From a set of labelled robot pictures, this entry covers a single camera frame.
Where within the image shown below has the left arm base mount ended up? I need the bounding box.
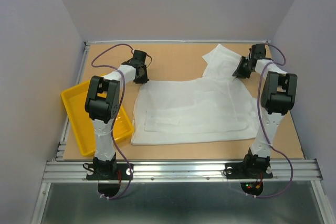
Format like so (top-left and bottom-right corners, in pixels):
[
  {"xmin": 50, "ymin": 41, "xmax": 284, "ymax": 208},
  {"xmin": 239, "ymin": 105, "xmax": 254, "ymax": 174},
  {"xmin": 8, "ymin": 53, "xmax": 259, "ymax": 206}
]
[{"xmin": 82, "ymin": 163, "xmax": 134, "ymax": 200}]

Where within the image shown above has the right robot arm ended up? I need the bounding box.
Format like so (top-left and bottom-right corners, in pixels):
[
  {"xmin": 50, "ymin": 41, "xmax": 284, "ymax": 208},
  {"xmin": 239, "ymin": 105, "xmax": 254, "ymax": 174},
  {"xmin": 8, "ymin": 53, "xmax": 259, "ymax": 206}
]
[{"xmin": 226, "ymin": 43, "xmax": 298, "ymax": 178}]

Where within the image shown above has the aluminium front rail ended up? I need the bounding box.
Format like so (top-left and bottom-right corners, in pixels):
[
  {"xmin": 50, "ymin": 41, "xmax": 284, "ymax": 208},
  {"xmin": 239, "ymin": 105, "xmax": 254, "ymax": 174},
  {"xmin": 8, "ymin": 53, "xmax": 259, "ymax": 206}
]
[{"xmin": 42, "ymin": 159, "xmax": 323, "ymax": 183}]

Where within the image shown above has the yellow plastic tray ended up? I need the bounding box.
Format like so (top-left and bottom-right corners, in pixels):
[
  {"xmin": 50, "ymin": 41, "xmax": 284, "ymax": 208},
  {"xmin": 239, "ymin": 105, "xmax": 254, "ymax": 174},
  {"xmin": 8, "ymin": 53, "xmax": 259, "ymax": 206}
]
[{"xmin": 61, "ymin": 80, "xmax": 134, "ymax": 156}]

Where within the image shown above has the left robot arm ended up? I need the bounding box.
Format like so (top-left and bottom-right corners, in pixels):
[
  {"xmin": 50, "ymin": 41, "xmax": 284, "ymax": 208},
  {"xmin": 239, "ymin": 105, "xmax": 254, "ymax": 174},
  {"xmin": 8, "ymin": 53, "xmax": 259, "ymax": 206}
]
[{"xmin": 85, "ymin": 50, "xmax": 150, "ymax": 179}]

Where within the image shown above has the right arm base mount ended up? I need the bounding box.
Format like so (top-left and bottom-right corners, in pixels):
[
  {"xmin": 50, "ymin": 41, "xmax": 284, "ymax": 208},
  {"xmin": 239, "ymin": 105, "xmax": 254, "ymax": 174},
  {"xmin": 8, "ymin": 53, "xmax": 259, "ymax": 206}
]
[{"xmin": 223, "ymin": 162, "xmax": 273, "ymax": 196}]

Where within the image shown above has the white long sleeve shirt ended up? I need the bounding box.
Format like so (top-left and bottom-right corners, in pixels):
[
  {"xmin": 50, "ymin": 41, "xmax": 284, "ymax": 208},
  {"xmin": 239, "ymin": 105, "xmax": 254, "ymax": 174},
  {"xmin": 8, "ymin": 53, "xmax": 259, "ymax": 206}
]
[{"xmin": 131, "ymin": 45, "xmax": 259, "ymax": 145}]

